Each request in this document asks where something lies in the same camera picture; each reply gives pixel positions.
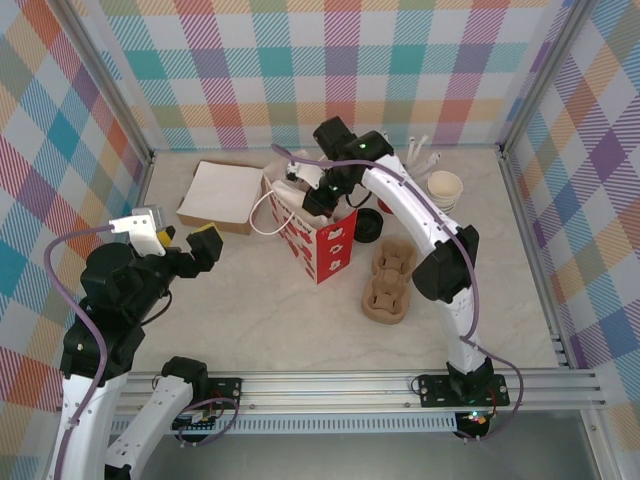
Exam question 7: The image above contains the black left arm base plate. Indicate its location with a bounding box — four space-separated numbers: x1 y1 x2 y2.
204 377 245 410

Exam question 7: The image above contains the thin black camera cable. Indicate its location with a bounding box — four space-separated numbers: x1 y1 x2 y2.
142 289 174 327
347 184 375 209

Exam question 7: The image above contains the grey slotted cable duct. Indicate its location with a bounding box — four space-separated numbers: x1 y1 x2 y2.
107 418 459 435

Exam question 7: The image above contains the green left controller board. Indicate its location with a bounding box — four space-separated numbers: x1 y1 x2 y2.
172 409 221 432

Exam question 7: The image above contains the brown cardboard napkin box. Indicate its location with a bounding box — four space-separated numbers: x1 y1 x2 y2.
174 159 265 236

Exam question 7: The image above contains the thin black left camera cable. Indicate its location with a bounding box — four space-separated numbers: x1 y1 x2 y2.
142 289 174 327

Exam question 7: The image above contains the red white paper gift bag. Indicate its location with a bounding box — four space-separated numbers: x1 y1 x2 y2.
248 147 359 285

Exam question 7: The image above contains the brown pulp cup carrier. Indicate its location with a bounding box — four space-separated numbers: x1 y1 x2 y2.
360 238 419 326

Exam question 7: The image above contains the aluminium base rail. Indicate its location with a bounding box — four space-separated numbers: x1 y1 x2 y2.
119 370 609 414

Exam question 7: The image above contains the thin black right camera cable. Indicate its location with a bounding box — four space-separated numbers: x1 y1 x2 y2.
347 184 375 209

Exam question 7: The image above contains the aluminium frame post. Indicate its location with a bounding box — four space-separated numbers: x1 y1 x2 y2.
498 0 595 159
63 0 155 166
579 409 619 480

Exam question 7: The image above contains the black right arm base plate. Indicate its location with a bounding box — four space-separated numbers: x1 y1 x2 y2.
418 373 510 409

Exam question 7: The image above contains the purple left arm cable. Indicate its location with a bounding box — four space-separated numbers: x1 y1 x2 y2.
44 224 240 480

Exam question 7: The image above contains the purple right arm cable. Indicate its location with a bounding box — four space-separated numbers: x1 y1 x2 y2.
271 143 526 444

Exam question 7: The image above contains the right controller board with lights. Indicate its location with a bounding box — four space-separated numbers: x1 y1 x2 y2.
453 408 490 427

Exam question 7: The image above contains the white paper napkin stack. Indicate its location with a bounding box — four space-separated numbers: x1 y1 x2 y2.
180 159 264 226

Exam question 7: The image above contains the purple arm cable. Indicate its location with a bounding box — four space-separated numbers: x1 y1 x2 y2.
44 224 240 480
271 143 526 444

